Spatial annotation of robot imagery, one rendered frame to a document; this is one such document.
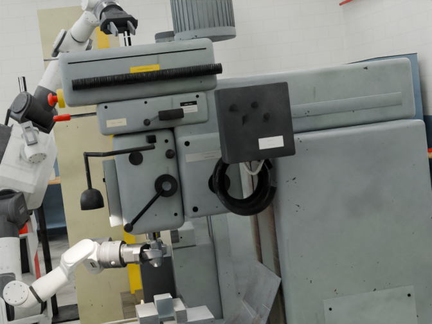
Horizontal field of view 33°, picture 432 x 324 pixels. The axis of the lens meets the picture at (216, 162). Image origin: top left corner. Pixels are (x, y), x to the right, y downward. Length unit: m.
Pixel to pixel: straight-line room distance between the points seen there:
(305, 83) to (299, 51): 9.57
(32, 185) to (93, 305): 1.72
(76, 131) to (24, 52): 7.40
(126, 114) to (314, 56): 9.85
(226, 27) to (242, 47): 9.35
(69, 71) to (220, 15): 0.50
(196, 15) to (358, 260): 0.91
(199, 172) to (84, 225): 1.92
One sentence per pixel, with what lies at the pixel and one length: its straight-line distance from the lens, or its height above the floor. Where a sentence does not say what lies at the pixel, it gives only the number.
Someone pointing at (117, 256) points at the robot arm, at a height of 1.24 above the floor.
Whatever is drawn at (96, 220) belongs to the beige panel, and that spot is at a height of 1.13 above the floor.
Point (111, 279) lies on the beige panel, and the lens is 4.16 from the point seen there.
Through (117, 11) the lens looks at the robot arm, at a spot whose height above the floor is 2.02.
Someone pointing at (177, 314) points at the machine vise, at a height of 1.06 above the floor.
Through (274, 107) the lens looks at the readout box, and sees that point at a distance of 2.04.
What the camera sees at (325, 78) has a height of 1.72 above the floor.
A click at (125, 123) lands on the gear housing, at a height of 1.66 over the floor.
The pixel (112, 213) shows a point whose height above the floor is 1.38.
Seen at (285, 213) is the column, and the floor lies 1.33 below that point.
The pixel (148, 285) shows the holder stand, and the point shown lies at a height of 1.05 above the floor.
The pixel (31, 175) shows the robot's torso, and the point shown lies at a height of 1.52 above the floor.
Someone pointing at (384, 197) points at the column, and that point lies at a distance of 2.32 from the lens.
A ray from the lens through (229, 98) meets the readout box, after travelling 2.02.
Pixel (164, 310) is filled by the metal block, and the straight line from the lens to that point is 2.34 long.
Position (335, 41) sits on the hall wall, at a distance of 12.12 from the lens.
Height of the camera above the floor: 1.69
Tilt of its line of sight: 5 degrees down
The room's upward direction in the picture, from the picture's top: 7 degrees counter-clockwise
